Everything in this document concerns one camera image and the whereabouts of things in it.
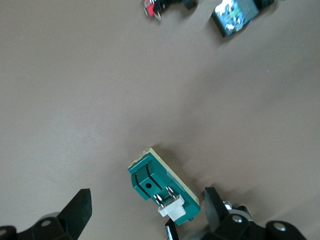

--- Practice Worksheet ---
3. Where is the green push button switch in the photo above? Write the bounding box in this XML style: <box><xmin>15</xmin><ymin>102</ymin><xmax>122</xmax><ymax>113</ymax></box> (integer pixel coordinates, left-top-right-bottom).
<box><xmin>210</xmin><ymin>0</ymin><xmax>277</xmax><ymax>39</ymax></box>

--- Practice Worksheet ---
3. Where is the black switch with red end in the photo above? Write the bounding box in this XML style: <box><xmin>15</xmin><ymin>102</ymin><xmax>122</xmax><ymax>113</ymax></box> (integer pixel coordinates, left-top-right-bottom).
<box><xmin>142</xmin><ymin>0</ymin><xmax>200</xmax><ymax>20</ymax></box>

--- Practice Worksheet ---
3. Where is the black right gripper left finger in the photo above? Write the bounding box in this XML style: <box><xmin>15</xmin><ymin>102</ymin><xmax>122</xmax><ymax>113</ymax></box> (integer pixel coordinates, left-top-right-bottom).
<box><xmin>0</xmin><ymin>188</ymin><xmax>93</xmax><ymax>240</ymax></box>

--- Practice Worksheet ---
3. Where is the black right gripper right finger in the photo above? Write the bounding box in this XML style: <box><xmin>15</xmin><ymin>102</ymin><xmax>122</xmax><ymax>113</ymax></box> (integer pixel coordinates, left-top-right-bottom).
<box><xmin>199</xmin><ymin>187</ymin><xmax>308</xmax><ymax>240</ymax></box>

